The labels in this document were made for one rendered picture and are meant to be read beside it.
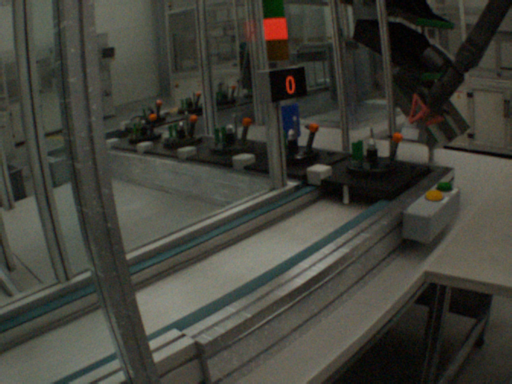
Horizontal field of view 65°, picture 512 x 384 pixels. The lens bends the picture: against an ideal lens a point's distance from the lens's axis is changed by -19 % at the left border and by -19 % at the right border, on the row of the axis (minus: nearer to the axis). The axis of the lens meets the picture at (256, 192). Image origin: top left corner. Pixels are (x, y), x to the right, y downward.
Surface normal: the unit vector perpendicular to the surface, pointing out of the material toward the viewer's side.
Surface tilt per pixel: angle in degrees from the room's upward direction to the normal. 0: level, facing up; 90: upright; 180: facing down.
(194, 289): 0
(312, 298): 90
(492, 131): 90
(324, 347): 0
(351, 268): 90
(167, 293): 0
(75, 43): 90
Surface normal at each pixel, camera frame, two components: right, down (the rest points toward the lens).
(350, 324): -0.08, -0.95
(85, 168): 0.73, 0.15
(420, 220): -0.68, 0.29
